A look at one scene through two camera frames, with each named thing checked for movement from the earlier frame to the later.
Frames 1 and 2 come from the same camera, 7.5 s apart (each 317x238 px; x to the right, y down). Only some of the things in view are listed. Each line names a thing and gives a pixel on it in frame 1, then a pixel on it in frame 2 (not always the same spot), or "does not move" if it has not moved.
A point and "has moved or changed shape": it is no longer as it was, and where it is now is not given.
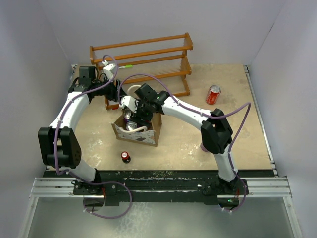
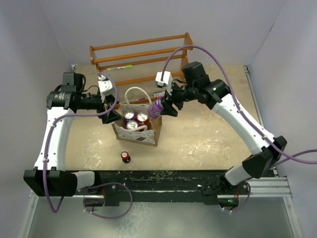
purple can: (203, 148) has moved or changed shape
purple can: (127, 116) does not move
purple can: (131, 125) does not move
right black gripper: (136, 117) → (168, 108)
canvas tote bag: (126, 128) does not move
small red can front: (125, 157) does not move
